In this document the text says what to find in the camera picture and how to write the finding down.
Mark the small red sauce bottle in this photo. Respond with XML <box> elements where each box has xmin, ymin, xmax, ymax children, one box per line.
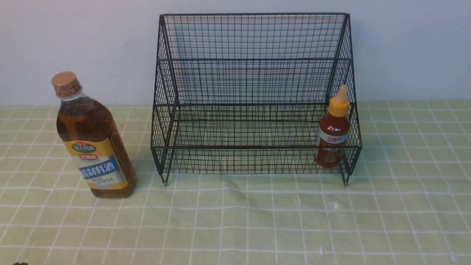
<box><xmin>315</xmin><ymin>85</ymin><xmax>351</xmax><ymax>169</ymax></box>

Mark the large cooking wine bottle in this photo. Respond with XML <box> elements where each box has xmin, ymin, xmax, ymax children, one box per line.
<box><xmin>52</xmin><ymin>71</ymin><xmax>137</xmax><ymax>198</ymax></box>

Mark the green checkered tablecloth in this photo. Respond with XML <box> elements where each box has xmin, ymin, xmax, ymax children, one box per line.
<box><xmin>0</xmin><ymin>100</ymin><xmax>471</xmax><ymax>265</ymax></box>

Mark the black wire mesh shelf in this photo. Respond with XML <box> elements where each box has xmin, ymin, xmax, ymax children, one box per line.
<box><xmin>150</xmin><ymin>13</ymin><xmax>362</xmax><ymax>185</ymax></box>

